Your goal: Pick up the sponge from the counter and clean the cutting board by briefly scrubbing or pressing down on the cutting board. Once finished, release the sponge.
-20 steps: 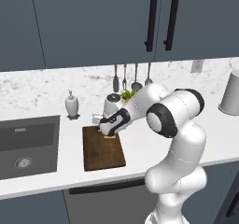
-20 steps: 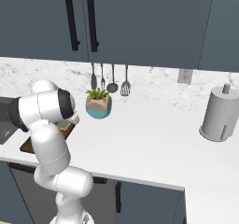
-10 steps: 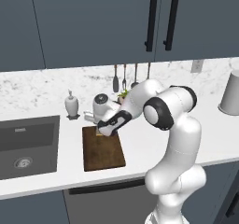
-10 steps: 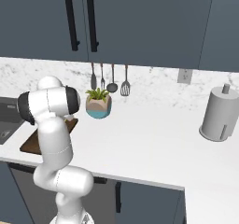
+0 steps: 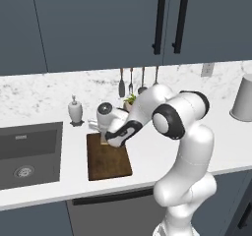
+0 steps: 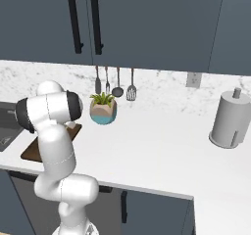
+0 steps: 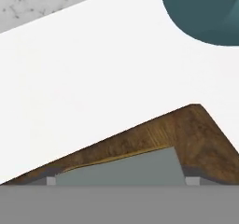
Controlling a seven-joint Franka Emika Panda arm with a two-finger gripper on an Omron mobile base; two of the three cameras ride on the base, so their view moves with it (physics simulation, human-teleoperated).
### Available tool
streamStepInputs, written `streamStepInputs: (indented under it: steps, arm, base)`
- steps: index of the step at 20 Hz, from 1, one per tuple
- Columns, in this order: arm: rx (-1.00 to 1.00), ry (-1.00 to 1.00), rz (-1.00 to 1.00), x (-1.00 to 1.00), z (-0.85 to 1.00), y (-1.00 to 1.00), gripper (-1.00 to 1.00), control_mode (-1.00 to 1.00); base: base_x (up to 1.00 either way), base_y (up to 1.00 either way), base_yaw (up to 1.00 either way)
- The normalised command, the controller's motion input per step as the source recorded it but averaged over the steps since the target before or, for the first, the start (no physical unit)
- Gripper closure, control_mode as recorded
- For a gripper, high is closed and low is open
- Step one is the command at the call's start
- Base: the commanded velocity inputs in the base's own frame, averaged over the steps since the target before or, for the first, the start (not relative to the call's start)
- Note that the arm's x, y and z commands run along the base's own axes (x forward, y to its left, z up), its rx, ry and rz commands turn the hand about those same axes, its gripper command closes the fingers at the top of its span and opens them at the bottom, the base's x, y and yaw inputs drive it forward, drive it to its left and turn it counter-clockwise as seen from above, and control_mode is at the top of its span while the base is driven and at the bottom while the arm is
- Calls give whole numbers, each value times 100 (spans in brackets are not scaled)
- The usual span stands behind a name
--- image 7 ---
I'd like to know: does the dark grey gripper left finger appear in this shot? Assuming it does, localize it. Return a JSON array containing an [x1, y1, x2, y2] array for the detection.
[[29, 167, 65, 187]]

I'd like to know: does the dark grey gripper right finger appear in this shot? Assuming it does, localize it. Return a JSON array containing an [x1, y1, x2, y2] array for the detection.
[[181, 166, 232, 187]]

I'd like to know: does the teal bowl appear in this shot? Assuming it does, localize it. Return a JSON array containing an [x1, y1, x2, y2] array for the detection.
[[158, 0, 239, 48]]

